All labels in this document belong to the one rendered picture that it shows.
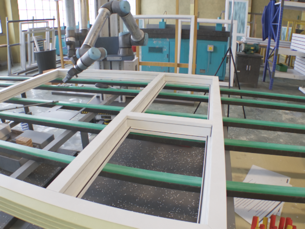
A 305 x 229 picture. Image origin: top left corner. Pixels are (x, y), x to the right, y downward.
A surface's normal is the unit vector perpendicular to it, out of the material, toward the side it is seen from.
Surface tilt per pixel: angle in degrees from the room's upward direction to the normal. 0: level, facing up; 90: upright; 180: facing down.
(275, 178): 0
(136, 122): 90
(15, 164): 90
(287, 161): 0
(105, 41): 90
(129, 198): 0
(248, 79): 90
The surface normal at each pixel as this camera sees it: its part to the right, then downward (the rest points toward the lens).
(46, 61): 0.45, 0.42
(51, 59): 0.86, 0.26
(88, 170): 0.97, 0.10
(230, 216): 0.00, -0.92
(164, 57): -0.25, 0.39
